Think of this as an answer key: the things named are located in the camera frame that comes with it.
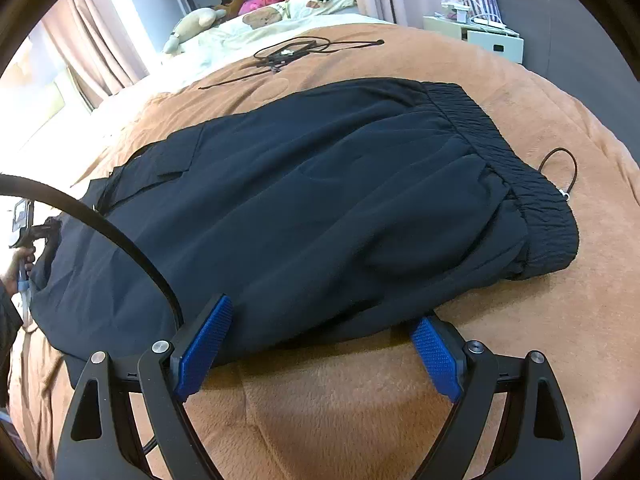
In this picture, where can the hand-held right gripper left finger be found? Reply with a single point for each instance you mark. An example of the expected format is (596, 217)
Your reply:
(207, 340)

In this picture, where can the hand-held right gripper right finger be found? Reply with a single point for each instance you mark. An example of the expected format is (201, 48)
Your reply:
(435, 355)

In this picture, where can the black pants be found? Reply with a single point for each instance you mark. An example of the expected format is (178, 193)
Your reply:
(300, 185)

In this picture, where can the person's left hand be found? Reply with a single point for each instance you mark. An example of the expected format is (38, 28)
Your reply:
(20, 265)

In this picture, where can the brown fleece blanket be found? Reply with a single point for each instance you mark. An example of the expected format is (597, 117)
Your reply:
(350, 410)

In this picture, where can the beige plush toy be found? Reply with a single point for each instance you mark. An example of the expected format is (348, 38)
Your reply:
(192, 27)

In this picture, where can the brown plush toy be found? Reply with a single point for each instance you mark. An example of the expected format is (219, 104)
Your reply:
(227, 5)

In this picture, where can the white nightstand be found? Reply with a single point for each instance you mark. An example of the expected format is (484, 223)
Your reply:
(480, 42)

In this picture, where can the cream bear-print quilt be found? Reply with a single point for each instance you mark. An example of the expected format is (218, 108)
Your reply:
(280, 30)

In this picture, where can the white power strip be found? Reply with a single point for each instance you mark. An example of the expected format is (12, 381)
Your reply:
(487, 22)

